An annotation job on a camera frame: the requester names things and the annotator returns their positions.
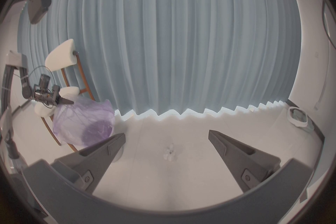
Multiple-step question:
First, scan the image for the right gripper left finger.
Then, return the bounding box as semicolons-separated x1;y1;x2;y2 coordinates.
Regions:
52;133;126;195

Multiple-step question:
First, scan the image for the blue-grey curtain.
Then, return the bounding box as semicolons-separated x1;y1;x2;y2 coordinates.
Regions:
17;0;302;124

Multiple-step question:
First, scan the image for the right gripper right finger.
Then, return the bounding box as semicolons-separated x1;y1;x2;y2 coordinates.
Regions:
208;130;281;194

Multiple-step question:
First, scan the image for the white cushioned wooden chair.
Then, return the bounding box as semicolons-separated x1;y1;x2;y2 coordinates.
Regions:
34;39;95;152

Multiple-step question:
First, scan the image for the purple plastic bag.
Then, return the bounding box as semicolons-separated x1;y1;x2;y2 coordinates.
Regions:
52;98;116;147

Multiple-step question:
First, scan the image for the white oval basin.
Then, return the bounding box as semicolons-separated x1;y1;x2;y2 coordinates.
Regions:
288;106;310;128

